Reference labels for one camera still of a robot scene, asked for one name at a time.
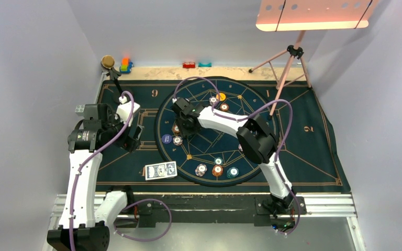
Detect orange poker chip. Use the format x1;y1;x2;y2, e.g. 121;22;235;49
172;124;180;135
220;103;229;112

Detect purple small blind button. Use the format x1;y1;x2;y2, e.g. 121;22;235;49
161;134;173;144

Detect yellow big blind button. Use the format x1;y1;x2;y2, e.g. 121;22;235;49
216;93;226;102

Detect teal poker chip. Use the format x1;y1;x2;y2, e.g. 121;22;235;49
214;157;223;165

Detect pink white chip stack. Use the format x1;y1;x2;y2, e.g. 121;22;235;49
195;164;207;177

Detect orange chip stack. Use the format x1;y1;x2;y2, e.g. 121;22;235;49
212;165;224;177

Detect teal chip stack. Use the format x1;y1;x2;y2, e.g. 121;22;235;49
226;167;239;179

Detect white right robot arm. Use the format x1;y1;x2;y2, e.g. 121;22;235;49
171;97;296;214

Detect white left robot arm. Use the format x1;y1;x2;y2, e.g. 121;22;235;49
47;101;143;250

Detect rectangular dark green poker mat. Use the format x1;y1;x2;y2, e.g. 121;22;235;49
96;80;350;193

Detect blue playing card deck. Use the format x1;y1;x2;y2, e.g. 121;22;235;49
144;161;177;180

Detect red toy block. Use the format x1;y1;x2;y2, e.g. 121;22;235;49
182;61;196;69

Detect teal toy block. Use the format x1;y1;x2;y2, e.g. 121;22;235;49
198;62;212;67

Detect round blue poker mat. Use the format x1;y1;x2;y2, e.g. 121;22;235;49
154;77;269;187

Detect grey lego brick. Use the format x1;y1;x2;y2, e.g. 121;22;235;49
75;105;85;117

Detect orange green blue toy blocks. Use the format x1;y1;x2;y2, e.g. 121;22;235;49
119;58;133;74

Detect round brown knob stand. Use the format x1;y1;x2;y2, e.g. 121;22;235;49
100;55;122;96

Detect pink music stand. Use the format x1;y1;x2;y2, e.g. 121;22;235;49
249;0;379;99

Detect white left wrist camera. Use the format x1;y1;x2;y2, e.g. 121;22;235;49
116;96;141;127

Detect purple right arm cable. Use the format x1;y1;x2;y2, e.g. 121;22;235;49
172;76;302;236

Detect aluminium frame rail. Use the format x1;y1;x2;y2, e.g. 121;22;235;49
41;192;366;251

